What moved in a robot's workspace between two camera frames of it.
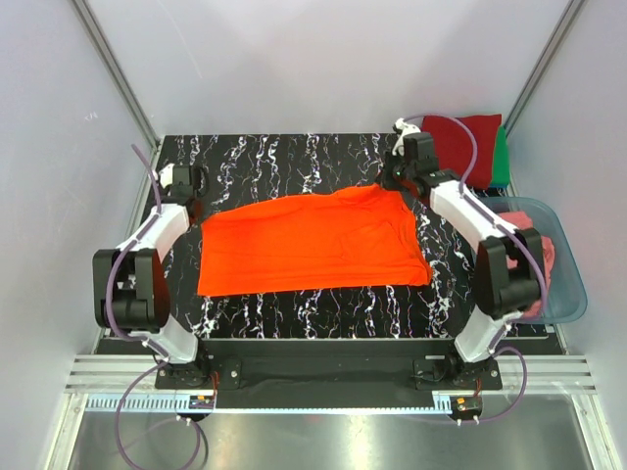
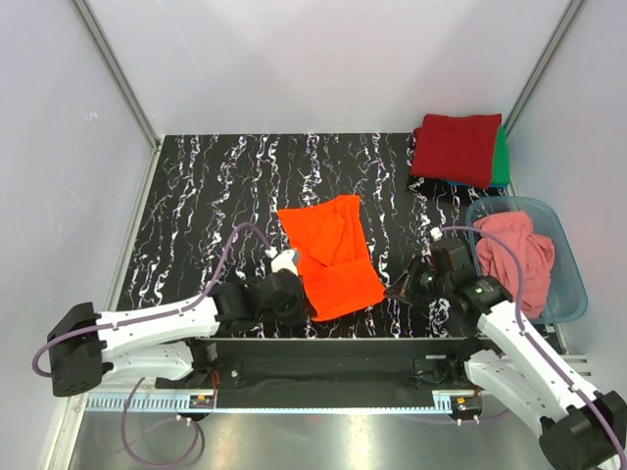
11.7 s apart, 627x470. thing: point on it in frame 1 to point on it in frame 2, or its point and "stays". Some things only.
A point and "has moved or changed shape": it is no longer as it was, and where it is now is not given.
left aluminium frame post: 117,72 stays
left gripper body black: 199,197 to 292,313
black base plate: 317,374 stays
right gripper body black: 397,173 to 428,283
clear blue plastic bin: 564,297 stays
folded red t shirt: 454,145 stays
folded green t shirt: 501,171 stays
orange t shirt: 361,236 has moved or changed shape
